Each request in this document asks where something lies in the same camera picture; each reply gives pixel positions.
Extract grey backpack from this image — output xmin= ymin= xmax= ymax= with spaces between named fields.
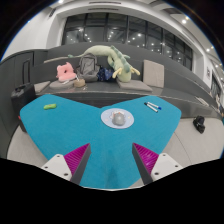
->
xmin=75 ymin=52 xmax=101 ymax=83

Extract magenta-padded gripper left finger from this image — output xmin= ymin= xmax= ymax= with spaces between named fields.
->
xmin=40 ymin=142 xmax=92 ymax=186

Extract large dark glass window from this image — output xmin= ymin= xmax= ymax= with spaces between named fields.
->
xmin=61 ymin=13 xmax=194 ymax=71

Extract white marker with black cap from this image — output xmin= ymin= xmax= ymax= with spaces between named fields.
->
xmin=143 ymin=102 xmax=159 ymax=113

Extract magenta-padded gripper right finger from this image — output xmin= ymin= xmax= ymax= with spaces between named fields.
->
xmin=131 ymin=142 xmax=184 ymax=186

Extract green dragon plush toy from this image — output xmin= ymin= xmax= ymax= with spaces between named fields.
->
xmin=68 ymin=44 xmax=141 ymax=83

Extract grey and white computer mouse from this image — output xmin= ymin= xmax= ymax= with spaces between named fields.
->
xmin=111 ymin=111 xmax=126 ymax=127

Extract dark blue patterned bag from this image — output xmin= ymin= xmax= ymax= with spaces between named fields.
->
xmin=96 ymin=67 xmax=114 ymax=83

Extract black suitcase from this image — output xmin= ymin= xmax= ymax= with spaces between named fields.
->
xmin=10 ymin=59 xmax=37 ymax=116

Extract white marker with blue cap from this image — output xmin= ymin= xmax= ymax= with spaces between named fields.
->
xmin=147 ymin=101 xmax=163 ymax=111

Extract ceiling spot lights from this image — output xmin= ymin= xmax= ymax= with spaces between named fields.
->
xmin=56 ymin=0 xmax=214 ymax=53

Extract round light blue mouse pad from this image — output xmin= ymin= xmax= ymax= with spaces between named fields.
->
xmin=100 ymin=107 xmax=135 ymax=130

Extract flat grey round seat cushion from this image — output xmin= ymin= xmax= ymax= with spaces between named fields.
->
xmin=49 ymin=79 xmax=76 ymax=90

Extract small black bag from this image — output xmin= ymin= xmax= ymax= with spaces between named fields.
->
xmin=192 ymin=115 xmax=206 ymax=135

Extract flat light grey seat cushion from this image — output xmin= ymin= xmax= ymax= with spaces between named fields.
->
xmin=33 ymin=80 xmax=51 ymax=94

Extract green eraser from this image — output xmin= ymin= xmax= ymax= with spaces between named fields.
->
xmin=43 ymin=103 xmax=58 ymax=111

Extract pink plush cushion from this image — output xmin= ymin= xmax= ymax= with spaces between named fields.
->
xmin=55 ymin=61 xmax=78 ymax=83

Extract upright beige square cushion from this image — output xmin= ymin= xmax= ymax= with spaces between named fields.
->
xmin=142 ymin=59 xmax=165 ymax=89

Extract flat grey square seat cushion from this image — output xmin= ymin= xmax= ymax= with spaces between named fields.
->
xmin=116 ymin=78 xmax=153 ymax=93

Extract small tan round pouch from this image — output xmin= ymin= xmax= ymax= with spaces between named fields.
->
xmin=73 ymin=78 xmax=86 ymax=88

